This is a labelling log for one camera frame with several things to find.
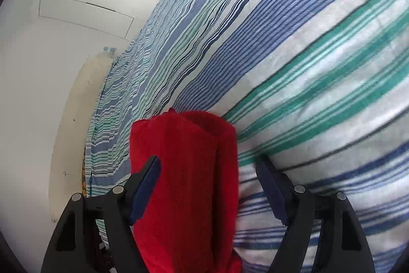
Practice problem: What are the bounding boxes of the striped blue green bed cover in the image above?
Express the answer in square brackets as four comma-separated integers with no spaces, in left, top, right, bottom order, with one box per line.
[84,0,409,273]

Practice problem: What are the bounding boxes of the red sweater with white rabbit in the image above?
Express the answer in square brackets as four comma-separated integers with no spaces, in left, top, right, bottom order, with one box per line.
[129,107,243,273]

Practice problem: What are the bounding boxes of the beige headboard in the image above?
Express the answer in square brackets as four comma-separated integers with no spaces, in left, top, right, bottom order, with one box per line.
[48,56,119,223]

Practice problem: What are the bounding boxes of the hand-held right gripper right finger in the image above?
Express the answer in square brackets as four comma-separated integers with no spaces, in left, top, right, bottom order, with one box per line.
[255,155,376,273]

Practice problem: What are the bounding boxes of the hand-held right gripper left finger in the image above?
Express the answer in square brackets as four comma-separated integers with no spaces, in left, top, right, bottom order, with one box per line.
[41,155,161,273]

